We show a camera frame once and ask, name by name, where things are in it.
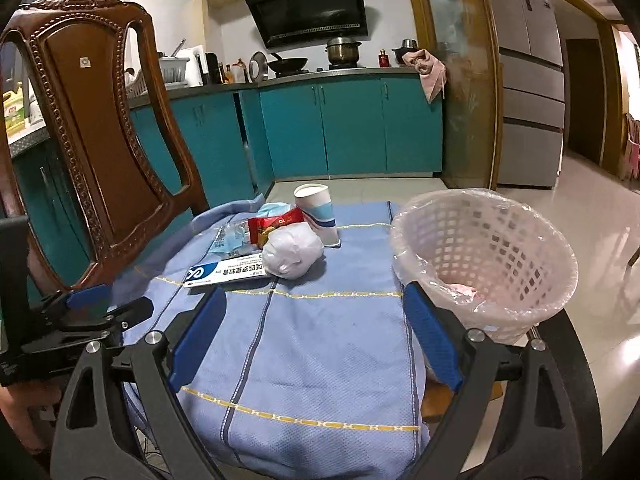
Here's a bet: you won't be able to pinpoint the black wok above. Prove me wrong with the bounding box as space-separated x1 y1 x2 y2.
267 52 310 74

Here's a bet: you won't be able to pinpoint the silver refrigerator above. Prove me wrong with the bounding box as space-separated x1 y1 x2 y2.
487 0 569 189

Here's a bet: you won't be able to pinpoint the dark cooking pot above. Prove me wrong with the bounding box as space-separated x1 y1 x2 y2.
391 38 421 66

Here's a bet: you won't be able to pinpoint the steel cooking pot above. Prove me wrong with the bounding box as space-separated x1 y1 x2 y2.
324 36 362 69

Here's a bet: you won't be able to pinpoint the pink towel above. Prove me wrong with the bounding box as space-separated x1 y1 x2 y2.
402 49 448 105

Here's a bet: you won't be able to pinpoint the round metal lid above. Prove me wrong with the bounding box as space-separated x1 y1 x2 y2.
248 51 271 83

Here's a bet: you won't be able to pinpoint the wood framed glass door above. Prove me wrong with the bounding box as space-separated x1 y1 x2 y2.
407 0 504 191

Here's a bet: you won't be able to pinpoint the white plastic bag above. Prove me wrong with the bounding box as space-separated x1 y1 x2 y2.
262 222 326 280

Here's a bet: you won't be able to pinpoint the light blue face mask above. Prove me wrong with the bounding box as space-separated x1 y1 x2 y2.
257 202 294 219

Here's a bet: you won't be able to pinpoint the carved wooden chair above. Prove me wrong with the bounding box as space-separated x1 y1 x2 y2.
0 0 211 307

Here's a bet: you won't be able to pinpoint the white and blue medicine box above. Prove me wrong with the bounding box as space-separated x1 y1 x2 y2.
182 253 274 290

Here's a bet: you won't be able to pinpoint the blue striped cloth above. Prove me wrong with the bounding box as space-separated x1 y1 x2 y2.
112 199 432 472

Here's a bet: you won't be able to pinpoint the white lined waste basket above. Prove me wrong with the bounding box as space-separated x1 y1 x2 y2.
389 188 580 346

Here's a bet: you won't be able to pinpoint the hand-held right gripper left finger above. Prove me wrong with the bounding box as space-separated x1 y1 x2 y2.
49 287 229 480

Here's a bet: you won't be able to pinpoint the white dish rack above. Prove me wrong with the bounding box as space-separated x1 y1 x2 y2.
158 56 194 86

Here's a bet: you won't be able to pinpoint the teal kitchen cabinets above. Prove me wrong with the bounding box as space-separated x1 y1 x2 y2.
129 72 445 197

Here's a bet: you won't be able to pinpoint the red snack wrapper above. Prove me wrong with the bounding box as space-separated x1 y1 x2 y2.
247 208 306 251

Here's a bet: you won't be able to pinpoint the clear plastic mask packaging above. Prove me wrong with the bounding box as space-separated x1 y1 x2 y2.
207 219 254 261

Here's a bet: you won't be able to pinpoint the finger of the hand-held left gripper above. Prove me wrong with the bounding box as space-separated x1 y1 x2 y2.
21 296 155 357
39 284 114 322

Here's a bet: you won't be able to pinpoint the white and blue paper cup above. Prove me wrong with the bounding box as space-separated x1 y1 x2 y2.
293 183 342 249

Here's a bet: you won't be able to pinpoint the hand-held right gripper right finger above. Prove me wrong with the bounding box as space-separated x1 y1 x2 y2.
404 282 585 480

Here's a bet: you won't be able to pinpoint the black range hood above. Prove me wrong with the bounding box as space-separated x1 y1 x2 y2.
241 0 370 50

